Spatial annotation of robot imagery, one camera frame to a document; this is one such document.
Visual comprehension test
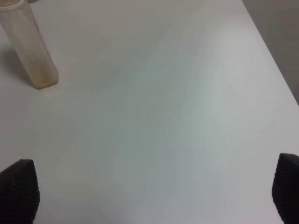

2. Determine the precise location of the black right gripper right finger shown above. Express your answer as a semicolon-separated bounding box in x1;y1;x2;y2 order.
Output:
271;153;299;224

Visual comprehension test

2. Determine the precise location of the clear plastic drink bottle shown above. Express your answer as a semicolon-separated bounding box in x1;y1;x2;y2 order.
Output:
0;0;59;90

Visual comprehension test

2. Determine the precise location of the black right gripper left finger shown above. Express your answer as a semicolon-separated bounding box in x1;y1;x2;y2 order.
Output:
0;159;40;224

